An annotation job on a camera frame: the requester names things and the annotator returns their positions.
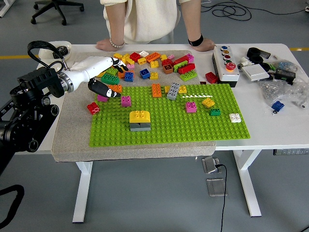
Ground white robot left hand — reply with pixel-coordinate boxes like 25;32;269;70
70;56;129;99

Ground person's right hand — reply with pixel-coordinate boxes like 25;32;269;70
96;38;115;52

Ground person's left hand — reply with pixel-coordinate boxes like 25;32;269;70
193;38;216;52

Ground yellow curved brick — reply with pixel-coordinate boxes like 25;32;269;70
129;110;151;123

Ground green long brick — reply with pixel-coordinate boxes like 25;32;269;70
172;60;188;73
100;73;120;85

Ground red long brick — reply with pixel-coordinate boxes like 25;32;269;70
173;55;190;65
178;63;196;75

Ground orange long brick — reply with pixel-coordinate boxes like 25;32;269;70
107;84;123;93

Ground red printed brick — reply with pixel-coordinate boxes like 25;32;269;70
86;101;101;114

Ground brown brick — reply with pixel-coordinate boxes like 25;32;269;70
162;63;174;75

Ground grey long brick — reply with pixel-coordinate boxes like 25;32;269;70
166;82;181;101

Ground grey sloped brick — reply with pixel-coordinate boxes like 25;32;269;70
129;122;152;132

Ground green baseplate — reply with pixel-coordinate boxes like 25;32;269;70
88;83;251;147

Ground black wristwatch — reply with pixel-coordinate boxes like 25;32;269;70
188;33;204;46

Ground white bowl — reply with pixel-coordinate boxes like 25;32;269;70
38;41;72;61

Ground push-button control box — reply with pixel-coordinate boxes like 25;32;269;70
211;44;240;88

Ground black gear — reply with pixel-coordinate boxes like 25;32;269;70
52;46;70;59

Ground white pipe fitting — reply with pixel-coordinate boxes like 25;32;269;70
237;56;254;71

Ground person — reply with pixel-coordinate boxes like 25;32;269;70
100;0;202;44

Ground black office chair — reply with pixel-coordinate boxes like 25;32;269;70
30;0;85;26

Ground clear bag blue parts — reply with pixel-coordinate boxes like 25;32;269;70
271;60;299;73

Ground clear bag of screws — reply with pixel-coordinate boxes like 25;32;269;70
258;77;309;109

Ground black power adapter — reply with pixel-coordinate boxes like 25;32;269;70
274;69;296;85

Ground grey-brown mat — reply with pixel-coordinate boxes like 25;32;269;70
51;50;216;163

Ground white table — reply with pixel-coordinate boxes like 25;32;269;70
1;43;309;224

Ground white furniture leg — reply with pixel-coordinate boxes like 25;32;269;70
0;0;16;18

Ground metal floor socket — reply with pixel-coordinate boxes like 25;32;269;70
206;178;227;197
202;156;222;174

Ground table height control panel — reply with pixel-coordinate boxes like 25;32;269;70
273;148;309;156

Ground beaded bracelet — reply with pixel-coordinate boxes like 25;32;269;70
109;36;126;48

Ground black floor cable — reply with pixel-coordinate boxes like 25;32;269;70
201;0;309;21

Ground white switch plate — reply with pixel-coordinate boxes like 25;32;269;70
241;64;270;82

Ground black power cord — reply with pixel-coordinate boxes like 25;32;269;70
214;163;229;232

